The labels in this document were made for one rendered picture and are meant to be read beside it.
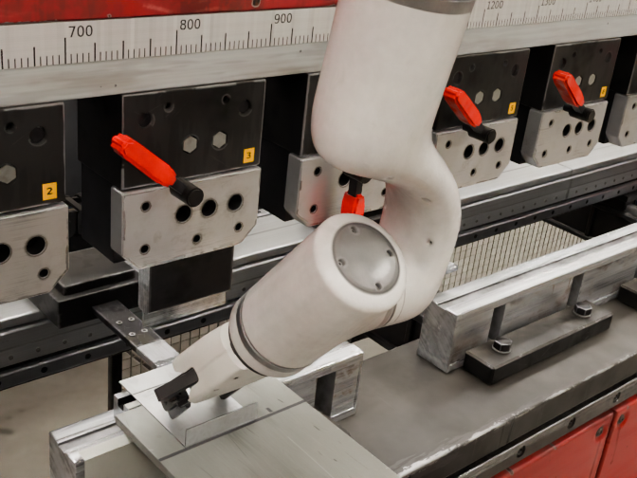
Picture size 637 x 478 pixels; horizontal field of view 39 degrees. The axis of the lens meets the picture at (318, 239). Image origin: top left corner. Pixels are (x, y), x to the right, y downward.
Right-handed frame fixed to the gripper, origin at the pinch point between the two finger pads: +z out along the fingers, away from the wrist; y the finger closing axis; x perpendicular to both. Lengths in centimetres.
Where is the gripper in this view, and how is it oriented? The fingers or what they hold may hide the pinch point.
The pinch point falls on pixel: (200, 390)
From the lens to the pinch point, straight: 93.4
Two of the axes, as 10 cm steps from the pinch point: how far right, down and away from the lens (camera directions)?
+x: 4.3, 8.7, -2.3
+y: -7.6, 2.0, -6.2
